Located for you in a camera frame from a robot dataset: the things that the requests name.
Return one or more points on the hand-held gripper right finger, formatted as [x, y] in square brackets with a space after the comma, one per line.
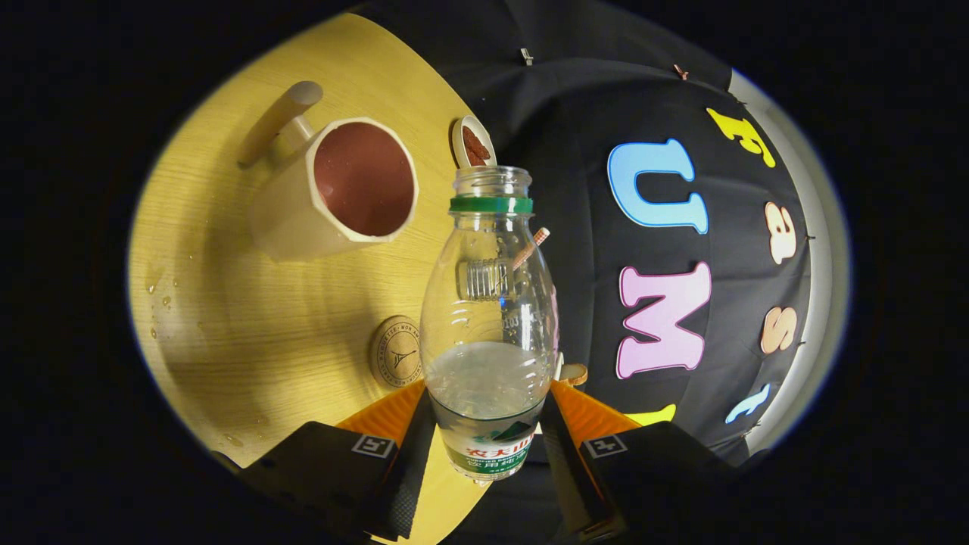
[568, 484]

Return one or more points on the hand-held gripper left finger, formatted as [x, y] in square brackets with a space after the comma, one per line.
[412, 492]

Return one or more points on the round cork coaster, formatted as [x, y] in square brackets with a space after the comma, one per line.
[394, 352]

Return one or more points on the toast slice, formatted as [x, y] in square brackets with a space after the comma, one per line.
[573, 373]

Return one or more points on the ribbed clear glass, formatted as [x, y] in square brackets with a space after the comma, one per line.
[484, 278]

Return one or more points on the wooden table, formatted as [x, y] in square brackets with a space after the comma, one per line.
[250, 341]

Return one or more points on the red checked straw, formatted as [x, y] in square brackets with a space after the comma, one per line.
[530, 246]

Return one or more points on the dark red meat strip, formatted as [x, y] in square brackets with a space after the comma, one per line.
[482, 155]
[471, 138]

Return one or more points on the small white round plate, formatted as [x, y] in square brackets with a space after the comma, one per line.
[459, 144]

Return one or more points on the copper clip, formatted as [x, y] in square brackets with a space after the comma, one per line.
[681, 72]

